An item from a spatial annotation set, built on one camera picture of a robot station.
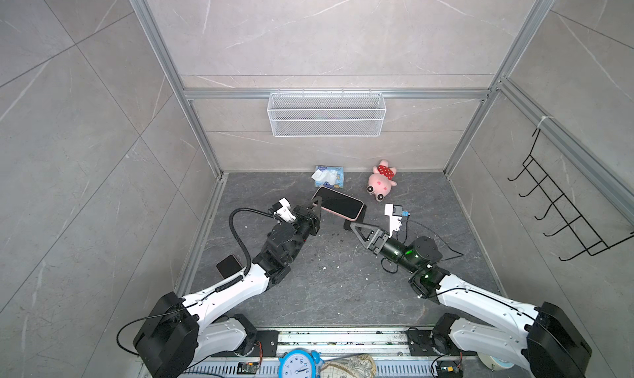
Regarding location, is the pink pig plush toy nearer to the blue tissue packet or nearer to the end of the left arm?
the blue tissue packet

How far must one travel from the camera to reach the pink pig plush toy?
3.58 feet

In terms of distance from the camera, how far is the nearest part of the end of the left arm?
0.65 meters

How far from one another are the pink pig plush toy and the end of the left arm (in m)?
0.46
